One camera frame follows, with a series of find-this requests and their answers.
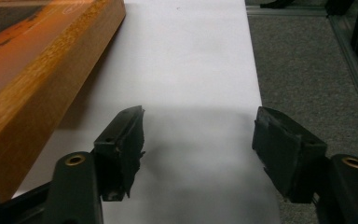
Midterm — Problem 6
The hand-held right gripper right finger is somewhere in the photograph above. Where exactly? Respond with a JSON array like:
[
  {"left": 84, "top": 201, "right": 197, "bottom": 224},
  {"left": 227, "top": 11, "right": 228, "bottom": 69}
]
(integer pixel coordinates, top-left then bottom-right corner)
[{"left": 251, "top": 105, "right": 329, "bottom": 204}]

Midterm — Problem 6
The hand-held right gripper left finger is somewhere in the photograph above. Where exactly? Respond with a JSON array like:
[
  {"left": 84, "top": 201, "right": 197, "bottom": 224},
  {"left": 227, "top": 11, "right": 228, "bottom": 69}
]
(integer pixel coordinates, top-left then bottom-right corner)
[{"left": 93, "top": 105, "right": 146, "bottom": 203}]

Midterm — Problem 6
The wooden picture frame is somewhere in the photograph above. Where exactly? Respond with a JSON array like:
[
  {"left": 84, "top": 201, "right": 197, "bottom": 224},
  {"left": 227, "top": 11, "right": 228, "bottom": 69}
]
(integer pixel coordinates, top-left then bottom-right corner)
[{"left": 0, "top": 0, "right": 127, "bottom": 203}]

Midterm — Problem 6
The black stand foot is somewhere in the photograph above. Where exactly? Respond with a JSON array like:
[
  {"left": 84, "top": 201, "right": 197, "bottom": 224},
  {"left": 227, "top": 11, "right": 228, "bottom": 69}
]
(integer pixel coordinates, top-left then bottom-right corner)
[{"left": 259, "top": 0, "right": 296, "bottom": 9}]

